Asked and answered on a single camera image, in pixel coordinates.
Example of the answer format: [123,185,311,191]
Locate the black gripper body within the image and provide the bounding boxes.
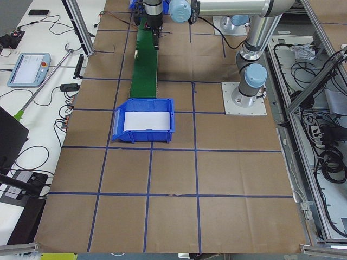
[133,1,163,30]

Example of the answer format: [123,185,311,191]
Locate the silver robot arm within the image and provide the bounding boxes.
[129,1,294,50]
[191,0,294,108]

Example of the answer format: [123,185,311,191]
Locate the blue right storage bin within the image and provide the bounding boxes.
[129,0,144,11]

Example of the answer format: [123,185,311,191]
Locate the blue storage bin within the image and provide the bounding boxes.
[129,0,144,11]
[112,98,175,143]

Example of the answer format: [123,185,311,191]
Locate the green conveyor belt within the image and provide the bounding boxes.
[130,18,158,98]

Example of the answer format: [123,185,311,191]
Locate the blue left storage bin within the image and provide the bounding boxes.
[112,98,175,143]

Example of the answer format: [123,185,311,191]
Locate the white foam pad left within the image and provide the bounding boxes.
[124,112,170,131]

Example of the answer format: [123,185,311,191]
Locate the black power adapter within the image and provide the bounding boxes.
[60,83,80,92]

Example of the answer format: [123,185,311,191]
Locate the black smartphone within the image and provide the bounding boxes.
[28,9,50,16]

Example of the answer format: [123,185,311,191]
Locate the teach pendant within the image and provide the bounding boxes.
[7,53,51,87]

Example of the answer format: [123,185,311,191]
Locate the silver claw tool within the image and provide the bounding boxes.
[14,43,74,121]

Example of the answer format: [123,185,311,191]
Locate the black laptop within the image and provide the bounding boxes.
[0,107,29,175]

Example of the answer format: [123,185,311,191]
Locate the red black conveyor wires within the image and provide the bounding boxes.
[99,10,138,27]

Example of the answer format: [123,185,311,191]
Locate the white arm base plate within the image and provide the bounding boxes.
[213,15,249,36]
[221,82,267,116]

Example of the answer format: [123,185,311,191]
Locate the aluminium profile post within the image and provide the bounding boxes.
[61,0,95,57]

